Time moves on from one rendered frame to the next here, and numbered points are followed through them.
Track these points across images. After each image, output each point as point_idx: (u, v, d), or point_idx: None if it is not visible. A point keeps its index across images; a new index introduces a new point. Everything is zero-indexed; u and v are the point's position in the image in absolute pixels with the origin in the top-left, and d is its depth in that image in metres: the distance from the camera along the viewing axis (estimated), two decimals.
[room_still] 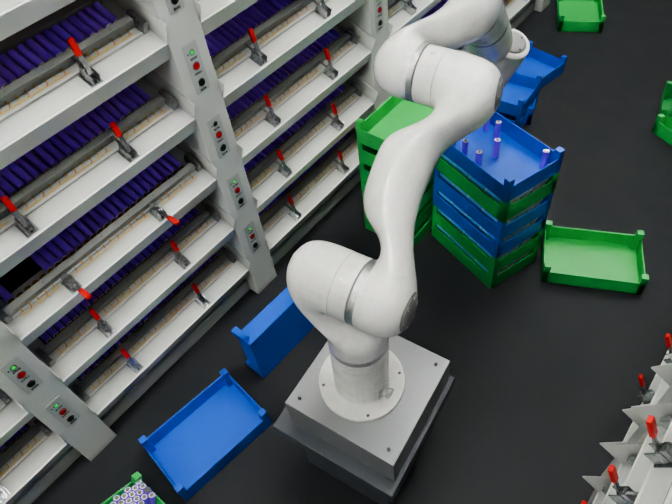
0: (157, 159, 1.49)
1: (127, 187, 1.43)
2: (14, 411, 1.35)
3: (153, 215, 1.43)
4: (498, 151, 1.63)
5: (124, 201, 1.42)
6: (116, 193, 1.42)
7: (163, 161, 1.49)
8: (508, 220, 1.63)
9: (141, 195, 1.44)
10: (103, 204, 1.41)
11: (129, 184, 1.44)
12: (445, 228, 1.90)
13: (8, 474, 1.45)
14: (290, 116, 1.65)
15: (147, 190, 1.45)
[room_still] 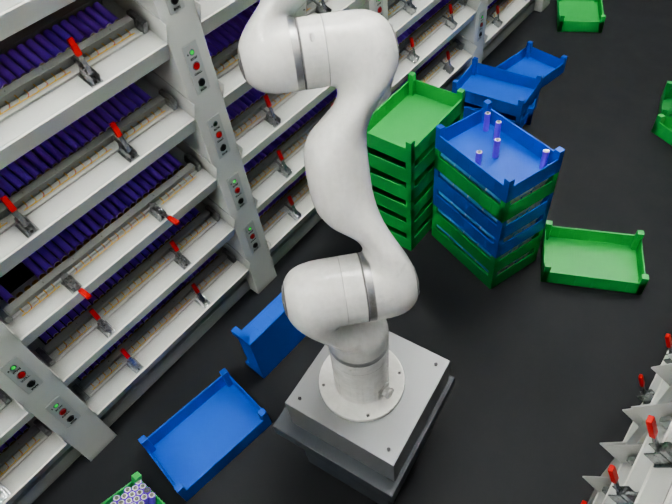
0: (157, 159, 1.49)
1: (127, 187, 1.43)
2: (14, 411, 1.35)
3: (153, 215, 1.43)
4: (498, 151, 1.63)
5: (124, 201, 1.42)
6: (116, 193, 1.42)
7: (163, 161, 1.49)
8: (508, 220, 1.63)
9: (141, 195, 1.44)
10: (103, 204, 1.41)
11: (129, 184, 1.44)
12: (445, 228, 1.90)
13: (8, 474, 1.45)
14: (290, 116, 1.65)
15: (147, 190, 1.45)
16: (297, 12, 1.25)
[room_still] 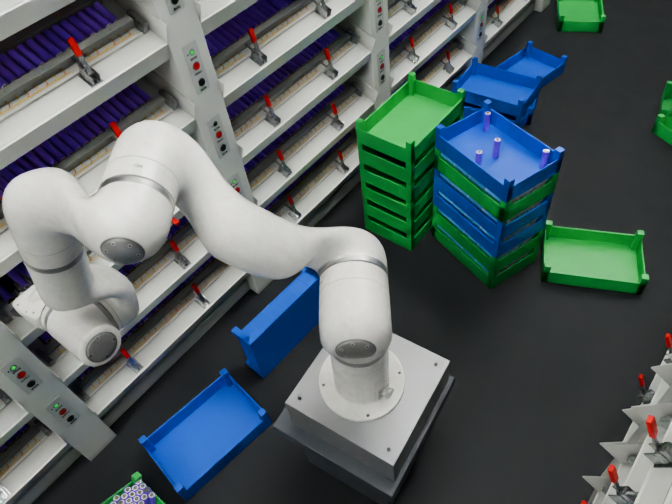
0: None
1: None
2: (14, 411, 1.35)
3: None
4: (498, 151, 1.63)
5: None
6: None
7: None
8: (508, 220, 1.63)
9: None
10: None
11: None
12: (445, 228, 1.90)
13: (8, 474, 1.45)
14: (290, 116, 1.65)
15: None
16: (31, 304, 1.14)
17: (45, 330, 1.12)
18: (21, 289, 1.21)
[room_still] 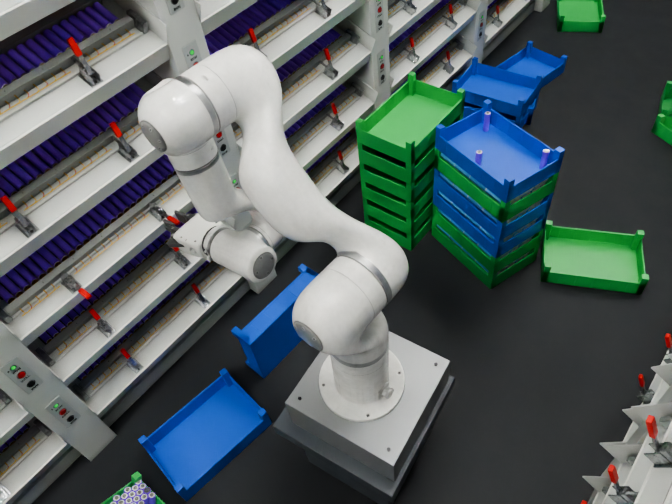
0: (157, 159, 1.49)
1: (127, 187, 1.43)
2: (14, 411, 1.35)
3: (153, 215, 1.43)
4: (3, 284, 1.28)
5: (124, 201, 1.42)
6: (116, 193, 1.42)
7: (163, 161, 1.49)
8: (508, 220, 1.63)
9: (141, 195, 1.44)
10: (103, 204, 1.41)
11: (129, 184, 1.44)
12: (445, 228, 1.90)
13: (8, 474, 1.45)
14: (290, 116, 1.65)
15: (147, 190, 1.45)
16: None
17: None
18: None
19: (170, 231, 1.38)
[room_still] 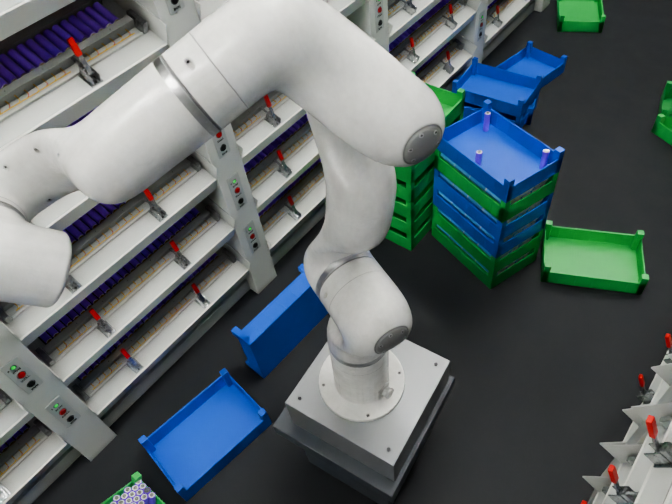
0: None
1: None
2: (14, 411, 1.35)
3: (153, 215, 1.43)
4: None
5: None
6: None
7: None
8: (508, 220, 1.63)
9: None
10: None
11: None
12: (445, 228, 1.90)
13: (8, 474, 1.45)
14: (290, 116, 1.65)
15: None
16: None
17: None
18: None
19: None
